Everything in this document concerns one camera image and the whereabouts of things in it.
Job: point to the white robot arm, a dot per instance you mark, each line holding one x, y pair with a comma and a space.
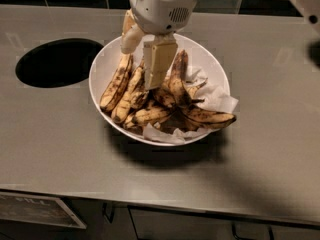
308, 8

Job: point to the upright dark-tipped banana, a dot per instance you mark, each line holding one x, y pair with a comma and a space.
183, 95

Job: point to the white bowl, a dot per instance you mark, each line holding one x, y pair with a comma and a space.
106, 63

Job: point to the black cabinet handle left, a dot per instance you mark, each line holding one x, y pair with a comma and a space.
108, 211

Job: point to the round black counter hole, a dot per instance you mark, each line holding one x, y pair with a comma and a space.
58, 63

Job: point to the framed sign on cabinet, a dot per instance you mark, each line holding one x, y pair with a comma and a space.
38, 210

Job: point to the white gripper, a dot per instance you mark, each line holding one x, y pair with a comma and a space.
159, 11

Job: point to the white paper napkin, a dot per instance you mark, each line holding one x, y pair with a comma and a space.
215, 92

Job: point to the centre brown spotted banana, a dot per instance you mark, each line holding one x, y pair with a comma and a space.
163, 94

